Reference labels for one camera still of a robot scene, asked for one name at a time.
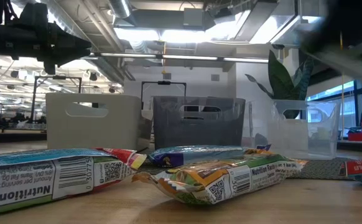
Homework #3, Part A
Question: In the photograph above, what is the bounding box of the black metal frame rig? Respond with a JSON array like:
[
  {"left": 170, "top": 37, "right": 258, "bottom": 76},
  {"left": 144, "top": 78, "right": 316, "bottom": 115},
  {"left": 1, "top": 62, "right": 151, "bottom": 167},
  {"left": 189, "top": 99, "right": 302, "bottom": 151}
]
[
  {"left": 28, "top": 75, "right": 83, "bottom": 124},
  {"left": 141, "top": 80, "right": 187, "bottom": 110}
]

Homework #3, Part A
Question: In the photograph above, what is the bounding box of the orange green granola bar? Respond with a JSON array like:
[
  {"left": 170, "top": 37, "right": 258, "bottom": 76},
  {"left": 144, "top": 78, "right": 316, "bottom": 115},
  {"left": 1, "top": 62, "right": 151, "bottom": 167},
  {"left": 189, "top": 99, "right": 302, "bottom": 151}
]
[{"left": 131, "top": 152, "right": 308, "bottom": 205}]

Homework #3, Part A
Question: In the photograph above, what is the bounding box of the silver round air duct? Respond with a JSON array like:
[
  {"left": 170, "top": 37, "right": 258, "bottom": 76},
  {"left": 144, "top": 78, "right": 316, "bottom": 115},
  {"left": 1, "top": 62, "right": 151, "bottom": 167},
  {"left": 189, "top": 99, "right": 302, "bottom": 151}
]
[{"left": 108, "top": 0, "right": 132, "bottom": 19}]

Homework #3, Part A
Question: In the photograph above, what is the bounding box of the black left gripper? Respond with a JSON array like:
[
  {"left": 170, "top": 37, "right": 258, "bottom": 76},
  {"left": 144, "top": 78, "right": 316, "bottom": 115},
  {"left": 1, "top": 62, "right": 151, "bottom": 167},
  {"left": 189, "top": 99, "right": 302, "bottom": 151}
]
[{"left": 36, "top": 21, "right": 92, "bottom": 75}]

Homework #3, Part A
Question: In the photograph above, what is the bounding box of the grey woven mat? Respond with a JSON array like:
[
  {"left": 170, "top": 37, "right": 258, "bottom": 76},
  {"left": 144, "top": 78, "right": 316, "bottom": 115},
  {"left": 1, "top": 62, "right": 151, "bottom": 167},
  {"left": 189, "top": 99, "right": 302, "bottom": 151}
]
[{"left": 136, "top": 146, "right": 356, "bottom": 181}]

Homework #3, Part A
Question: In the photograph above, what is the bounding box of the grey ceiling box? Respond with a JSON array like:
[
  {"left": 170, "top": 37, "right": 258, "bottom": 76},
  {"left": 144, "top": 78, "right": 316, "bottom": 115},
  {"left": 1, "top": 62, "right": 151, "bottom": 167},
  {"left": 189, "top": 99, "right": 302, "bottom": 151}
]
[{"left": 183, "top": 7, "right": 205, "bottom": 27}]

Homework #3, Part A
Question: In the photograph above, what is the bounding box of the white plant pot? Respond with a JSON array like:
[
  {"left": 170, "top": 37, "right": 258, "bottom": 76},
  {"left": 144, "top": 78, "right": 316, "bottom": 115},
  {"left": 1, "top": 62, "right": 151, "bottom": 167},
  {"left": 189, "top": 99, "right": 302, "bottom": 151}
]
[{"left": 272, "top": 100, "right": 311, "bottom": 152}]

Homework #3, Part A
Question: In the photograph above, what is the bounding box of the green snake plant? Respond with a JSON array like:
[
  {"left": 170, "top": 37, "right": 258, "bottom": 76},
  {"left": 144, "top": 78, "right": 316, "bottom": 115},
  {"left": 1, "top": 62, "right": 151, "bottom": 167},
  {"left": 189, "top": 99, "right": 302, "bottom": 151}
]
[{"left": 244, "top": 49, "right": 315, "bottom": 121}]

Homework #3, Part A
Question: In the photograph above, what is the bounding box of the dark background desk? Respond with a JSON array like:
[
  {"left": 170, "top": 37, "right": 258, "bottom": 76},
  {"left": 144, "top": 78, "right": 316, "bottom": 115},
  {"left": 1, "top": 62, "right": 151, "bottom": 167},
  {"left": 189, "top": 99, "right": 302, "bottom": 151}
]
[{"left": 0, "top": 126, "right": 48, "bottom": 143}]

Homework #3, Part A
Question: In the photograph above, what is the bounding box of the long ceiling light strip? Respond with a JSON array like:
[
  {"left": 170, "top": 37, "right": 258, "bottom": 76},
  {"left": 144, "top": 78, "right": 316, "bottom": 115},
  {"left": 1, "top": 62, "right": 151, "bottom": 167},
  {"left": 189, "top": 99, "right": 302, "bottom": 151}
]
[{"left": 100, "top": 52, "right": 269, "bottom": 64}]

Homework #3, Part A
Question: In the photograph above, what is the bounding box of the red blue granola bar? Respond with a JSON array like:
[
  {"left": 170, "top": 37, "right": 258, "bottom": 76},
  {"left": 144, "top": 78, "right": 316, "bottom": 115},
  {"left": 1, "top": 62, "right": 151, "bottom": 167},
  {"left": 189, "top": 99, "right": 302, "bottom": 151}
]
[{"left": 338, "top": 159, "right": 362, "bottom": 190}]

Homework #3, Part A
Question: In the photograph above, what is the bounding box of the yellow hanging cable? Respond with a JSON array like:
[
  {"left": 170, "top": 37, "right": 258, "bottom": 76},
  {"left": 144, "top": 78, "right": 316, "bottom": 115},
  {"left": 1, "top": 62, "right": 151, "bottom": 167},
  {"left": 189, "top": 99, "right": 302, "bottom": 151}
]
[{"left": 161, "top": 42, "right": 168, "bottom": 75}]

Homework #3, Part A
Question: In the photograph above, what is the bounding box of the clear plastic bin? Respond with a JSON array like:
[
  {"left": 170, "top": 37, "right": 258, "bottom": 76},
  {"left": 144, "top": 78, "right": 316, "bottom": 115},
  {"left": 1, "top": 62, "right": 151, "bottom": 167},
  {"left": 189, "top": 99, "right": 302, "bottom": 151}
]
[{"left": 242, "top": 99, "right": 342, "bottom": 161}]

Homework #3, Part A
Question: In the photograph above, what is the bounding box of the white plastic bin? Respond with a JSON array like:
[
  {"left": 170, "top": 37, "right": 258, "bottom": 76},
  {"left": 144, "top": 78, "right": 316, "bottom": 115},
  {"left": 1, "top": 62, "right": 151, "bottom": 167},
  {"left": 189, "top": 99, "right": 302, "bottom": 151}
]
[{"left": 45, "top": 92, "right": 153, "bottom": 152}]

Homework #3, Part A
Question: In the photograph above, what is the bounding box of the dark grey translucent bin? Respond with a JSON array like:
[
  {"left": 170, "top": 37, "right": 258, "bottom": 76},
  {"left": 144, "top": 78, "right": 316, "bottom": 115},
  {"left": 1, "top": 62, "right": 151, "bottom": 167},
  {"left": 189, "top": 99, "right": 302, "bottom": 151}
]
[{"left": 151, "top": 95, "right": 246, "bottom": 150}]

